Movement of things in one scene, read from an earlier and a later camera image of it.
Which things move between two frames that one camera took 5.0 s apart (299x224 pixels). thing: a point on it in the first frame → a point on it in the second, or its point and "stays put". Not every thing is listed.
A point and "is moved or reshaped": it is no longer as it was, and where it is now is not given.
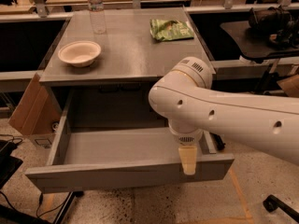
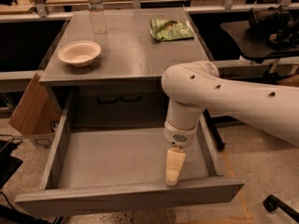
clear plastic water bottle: x=96 y=9 stays put
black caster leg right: x=272 y=203 stays put
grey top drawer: x=86 y=159 is moved or reshaped
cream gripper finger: x=188 y=156 → x=175 y=159
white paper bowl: x=79 y=53 stays put
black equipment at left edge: x=8 y=164 stays put
